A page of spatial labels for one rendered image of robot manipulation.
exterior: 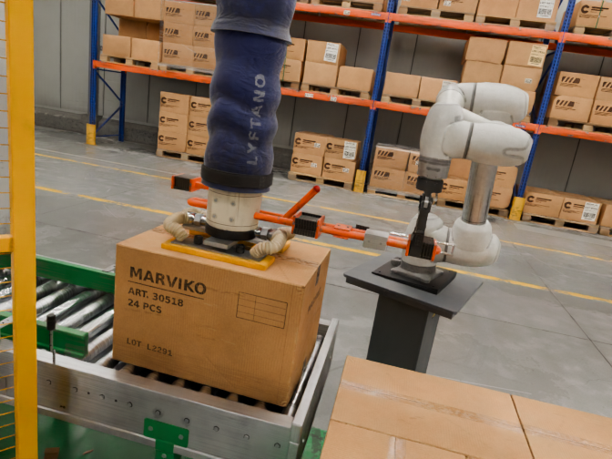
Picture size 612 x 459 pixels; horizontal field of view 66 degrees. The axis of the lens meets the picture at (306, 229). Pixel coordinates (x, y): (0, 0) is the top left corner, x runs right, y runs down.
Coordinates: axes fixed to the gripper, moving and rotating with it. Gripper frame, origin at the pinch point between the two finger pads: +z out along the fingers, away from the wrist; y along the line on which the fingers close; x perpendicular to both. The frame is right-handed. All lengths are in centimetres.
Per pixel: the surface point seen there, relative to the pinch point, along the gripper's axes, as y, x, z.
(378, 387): -5, -2, 54
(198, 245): 13, -64, 11
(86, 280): -19, -129, 50
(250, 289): 20, -43, 18
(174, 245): 16, -71, 12
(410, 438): 17, 9, 54
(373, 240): 3.7, -12.5, 0.7
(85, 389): 36, -86, 55
